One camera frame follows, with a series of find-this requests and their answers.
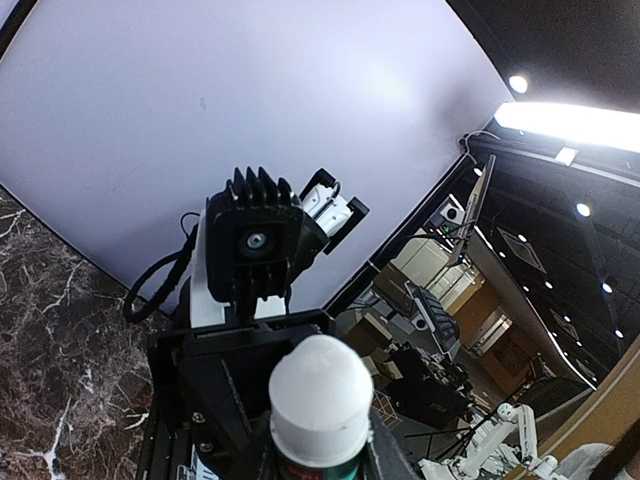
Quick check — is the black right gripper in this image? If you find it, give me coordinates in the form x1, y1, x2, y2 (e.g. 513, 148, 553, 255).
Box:
147, 309, 335, 465

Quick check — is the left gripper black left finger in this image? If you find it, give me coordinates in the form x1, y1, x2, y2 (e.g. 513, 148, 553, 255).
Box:
250, 414, 275, 480

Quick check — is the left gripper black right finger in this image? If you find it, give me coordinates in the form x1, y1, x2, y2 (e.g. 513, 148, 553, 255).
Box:
364, 409, 419, 480

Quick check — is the green white glue stick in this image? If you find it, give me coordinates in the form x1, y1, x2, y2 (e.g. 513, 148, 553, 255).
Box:
268, 334, 374, 479

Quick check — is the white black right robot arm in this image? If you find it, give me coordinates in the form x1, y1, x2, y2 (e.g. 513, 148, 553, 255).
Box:
123, 168, 368, 479

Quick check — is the black front table rail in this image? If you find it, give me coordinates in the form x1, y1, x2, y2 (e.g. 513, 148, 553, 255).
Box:
135, 404, 198, 480

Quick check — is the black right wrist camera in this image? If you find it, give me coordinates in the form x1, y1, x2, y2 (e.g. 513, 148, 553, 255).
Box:
205, 167, 303, 302

